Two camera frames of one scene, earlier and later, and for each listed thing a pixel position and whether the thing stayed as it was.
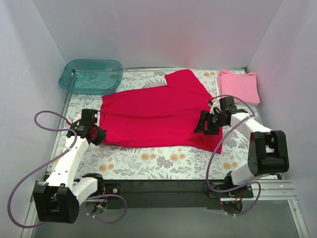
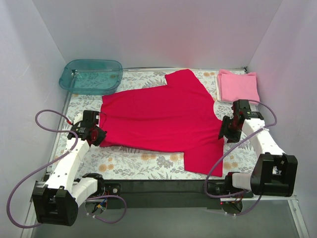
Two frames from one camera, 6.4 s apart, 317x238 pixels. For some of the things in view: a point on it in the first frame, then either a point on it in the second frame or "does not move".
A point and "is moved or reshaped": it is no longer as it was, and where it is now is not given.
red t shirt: x=163 y=116 is moved or reshaped
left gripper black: x=98 y=135 does not move
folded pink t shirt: x=244 y=85 does not move
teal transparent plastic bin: x=91 y=77 does not move
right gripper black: x=211 y=122 → x=225 y=130
